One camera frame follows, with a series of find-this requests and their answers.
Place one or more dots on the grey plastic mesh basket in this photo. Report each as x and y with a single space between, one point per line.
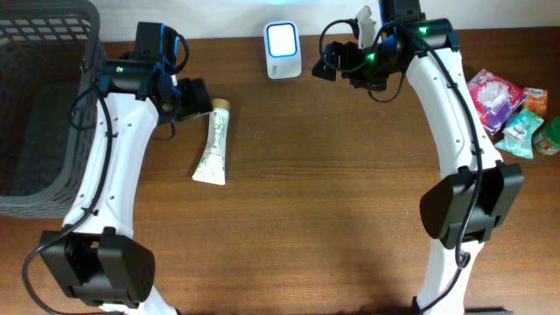
51 53

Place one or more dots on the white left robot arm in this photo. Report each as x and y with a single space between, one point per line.
94 257

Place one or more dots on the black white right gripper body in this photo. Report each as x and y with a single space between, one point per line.
373 74

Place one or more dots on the red purple floral pack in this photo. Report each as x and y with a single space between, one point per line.
494 98

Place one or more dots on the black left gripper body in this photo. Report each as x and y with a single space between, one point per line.
169 102

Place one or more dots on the white black barcode scanner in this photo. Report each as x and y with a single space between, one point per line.
282 50

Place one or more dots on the teal tissue packet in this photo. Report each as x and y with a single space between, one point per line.
522 126

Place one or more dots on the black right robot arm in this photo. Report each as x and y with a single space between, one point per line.
477 188

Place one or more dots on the orange tissue packet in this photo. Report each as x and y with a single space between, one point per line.
536 101

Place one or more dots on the mint green wipes packet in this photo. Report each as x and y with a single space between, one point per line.
520 148

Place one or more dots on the green lid glass jar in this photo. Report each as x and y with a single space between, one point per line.
546 140

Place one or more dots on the white tube with brown cap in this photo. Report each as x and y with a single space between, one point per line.
212 165

